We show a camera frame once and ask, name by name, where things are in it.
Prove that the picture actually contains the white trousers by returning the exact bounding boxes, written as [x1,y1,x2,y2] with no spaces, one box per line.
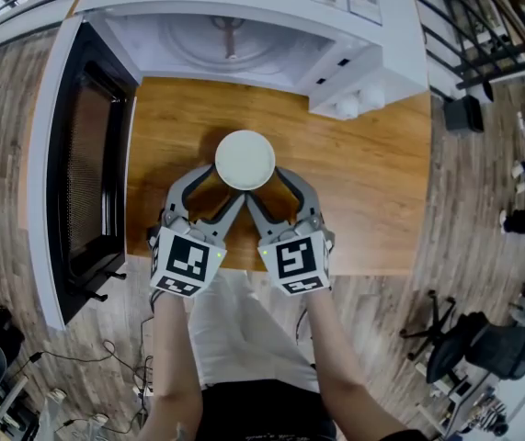
[187,268,322,393]

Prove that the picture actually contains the black office chair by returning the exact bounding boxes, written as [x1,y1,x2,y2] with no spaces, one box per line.
[399,289,525,385]

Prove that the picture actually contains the person's left forearm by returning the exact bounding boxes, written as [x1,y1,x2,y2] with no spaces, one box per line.
[136,290,204,441]

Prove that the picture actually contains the white round bowl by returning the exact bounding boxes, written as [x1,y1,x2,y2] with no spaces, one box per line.
[214,129,277,192]

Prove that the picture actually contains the black floor cable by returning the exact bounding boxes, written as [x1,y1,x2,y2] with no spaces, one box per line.
[25,337,155,434]

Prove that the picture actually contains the black trash bin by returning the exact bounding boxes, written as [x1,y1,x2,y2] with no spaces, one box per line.
[443,94,485,132]

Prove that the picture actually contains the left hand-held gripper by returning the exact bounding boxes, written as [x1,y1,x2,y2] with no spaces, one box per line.
[150,163,245,299]

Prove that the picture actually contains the person's right forearm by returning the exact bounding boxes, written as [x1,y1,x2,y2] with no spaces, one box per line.
[304,289,411,441]

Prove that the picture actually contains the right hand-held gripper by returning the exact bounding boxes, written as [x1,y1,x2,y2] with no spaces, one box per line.
[244,166,336,299]

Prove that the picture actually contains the black patterned shirt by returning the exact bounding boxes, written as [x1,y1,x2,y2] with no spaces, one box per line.
[197,378,339,441]

